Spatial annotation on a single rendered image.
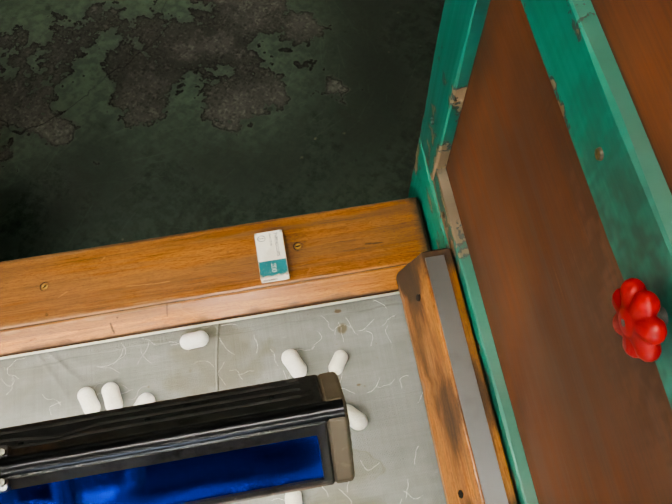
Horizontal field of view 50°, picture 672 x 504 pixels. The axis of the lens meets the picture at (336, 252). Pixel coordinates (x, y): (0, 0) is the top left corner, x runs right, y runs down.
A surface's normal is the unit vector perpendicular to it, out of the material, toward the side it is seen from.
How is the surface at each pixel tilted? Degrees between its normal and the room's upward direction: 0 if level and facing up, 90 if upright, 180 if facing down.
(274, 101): 0
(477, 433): 0
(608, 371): 90
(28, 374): 0
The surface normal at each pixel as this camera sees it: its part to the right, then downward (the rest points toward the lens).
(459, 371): 0.00, -0.41
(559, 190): -0.98, 0.16
